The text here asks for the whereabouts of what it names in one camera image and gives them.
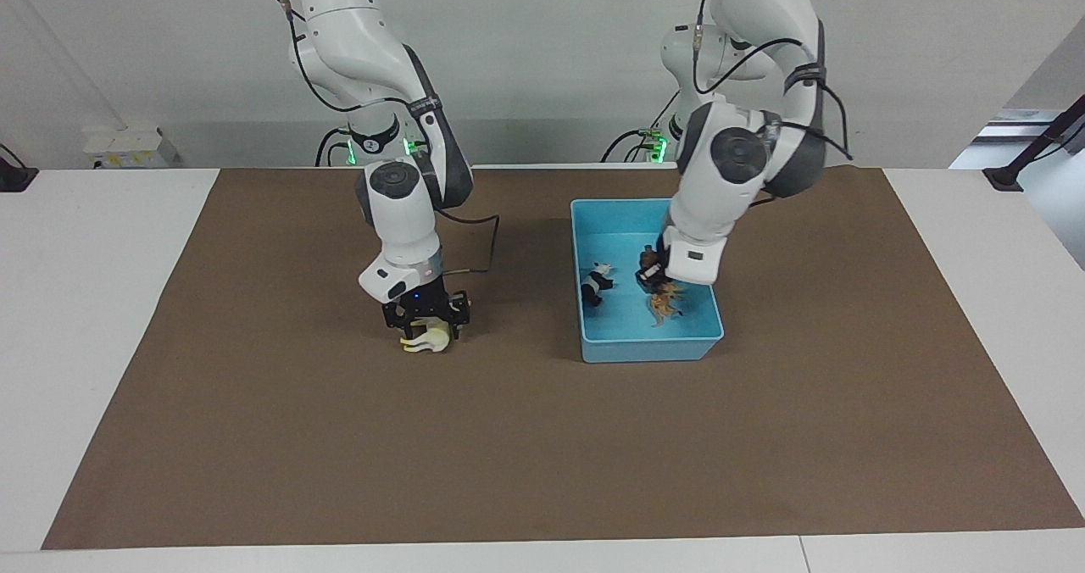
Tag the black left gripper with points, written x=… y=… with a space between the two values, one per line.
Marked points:
x=664 y=275

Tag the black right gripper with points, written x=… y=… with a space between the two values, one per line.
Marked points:
x=424 y=306

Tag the cream llama toy figure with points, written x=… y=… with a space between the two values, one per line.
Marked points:
x=431 y=337

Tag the orange striped tiger toy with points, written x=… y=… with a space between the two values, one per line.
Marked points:
x=665 y=304

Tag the black and white panda toy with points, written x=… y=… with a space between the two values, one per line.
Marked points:
x=597 y=285

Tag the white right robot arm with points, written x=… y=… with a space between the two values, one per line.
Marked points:
x=398 y=132

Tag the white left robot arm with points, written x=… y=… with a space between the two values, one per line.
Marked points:
x=729 y=149

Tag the light blue plastic storage box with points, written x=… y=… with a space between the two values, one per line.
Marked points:
x=627 y=340

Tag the brown paper table mat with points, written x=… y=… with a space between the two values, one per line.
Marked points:
x=509 y=454

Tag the white small boxes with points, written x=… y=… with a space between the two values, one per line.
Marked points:
x=127 y=147

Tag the black angled stand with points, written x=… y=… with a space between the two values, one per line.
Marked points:
x=1030 y=153

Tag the aluminium profile rail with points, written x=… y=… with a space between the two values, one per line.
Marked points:
x=1013 y=124

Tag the black clamp mount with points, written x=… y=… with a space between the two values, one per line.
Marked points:
x=15 y=176

